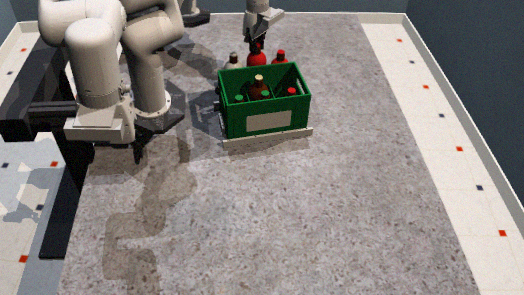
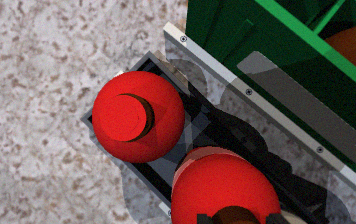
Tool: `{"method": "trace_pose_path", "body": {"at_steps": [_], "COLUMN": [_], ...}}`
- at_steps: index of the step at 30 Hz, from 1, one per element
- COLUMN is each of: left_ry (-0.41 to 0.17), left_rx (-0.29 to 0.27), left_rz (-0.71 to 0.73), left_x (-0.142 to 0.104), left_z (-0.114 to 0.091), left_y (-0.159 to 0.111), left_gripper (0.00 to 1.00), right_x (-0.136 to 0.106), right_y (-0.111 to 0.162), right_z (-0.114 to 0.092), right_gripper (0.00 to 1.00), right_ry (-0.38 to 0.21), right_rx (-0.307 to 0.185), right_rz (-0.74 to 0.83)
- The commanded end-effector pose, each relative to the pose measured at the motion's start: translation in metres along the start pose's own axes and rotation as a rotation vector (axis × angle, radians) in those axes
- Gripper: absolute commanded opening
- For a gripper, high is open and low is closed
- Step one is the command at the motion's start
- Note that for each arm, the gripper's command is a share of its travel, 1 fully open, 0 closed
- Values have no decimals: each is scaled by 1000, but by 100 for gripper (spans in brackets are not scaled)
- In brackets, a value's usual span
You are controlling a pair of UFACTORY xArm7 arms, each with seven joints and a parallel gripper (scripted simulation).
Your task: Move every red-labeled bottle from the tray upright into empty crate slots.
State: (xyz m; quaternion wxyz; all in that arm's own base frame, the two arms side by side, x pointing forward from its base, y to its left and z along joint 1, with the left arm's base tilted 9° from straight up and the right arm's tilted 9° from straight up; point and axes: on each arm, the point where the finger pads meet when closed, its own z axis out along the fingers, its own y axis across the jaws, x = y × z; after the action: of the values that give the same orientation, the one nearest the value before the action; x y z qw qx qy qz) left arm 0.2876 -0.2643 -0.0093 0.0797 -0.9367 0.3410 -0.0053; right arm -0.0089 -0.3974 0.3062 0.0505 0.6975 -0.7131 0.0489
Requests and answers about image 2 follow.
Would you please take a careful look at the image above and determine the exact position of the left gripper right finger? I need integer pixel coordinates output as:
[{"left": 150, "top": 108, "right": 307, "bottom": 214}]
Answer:
[{"left": 265, "top": 213, "right": 291, "bottom": 224}]

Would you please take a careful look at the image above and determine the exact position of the white bottle with brown cap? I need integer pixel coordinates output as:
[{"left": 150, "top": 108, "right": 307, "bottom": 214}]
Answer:
[{"left": 279, "top": 201, "right": 307, "bottom": 224}]

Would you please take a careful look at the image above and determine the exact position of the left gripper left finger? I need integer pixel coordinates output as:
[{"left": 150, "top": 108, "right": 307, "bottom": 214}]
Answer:
[{"left": 197, "top": 213, "right": 213, "bottom": 224}]

